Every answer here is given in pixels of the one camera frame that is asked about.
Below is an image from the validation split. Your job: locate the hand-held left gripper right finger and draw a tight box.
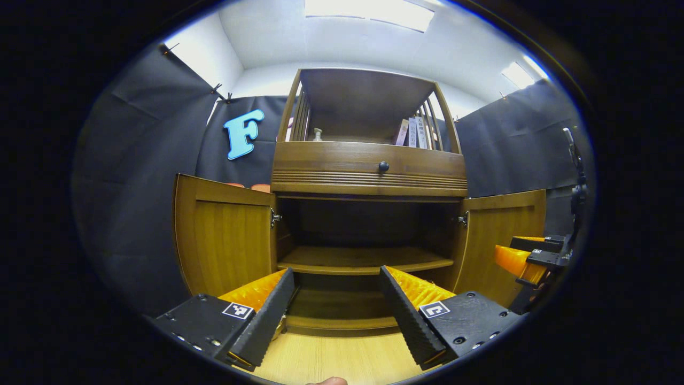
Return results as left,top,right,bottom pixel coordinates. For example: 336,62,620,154
379,266,525,371

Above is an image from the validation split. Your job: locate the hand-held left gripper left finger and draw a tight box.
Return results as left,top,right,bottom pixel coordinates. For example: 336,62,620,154
152,267,296,372

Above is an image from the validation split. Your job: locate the wooden cabinet door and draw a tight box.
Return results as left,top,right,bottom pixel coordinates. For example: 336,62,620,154
452,189,547,309
174,174,279,298

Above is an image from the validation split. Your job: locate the wooden double-door shoe cabinet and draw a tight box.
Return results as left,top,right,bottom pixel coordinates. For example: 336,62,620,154
174,68,547,337

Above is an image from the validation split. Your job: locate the wooden inner cabinet shelf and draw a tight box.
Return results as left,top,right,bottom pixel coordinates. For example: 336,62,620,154
276,245,455,276

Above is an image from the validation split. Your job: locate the wooden drawer with black knob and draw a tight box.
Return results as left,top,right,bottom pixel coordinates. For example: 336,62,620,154
271,141,469,198

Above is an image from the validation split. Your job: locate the small ceiling light panel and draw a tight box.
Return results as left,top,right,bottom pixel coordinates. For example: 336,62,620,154
501,55,551,89

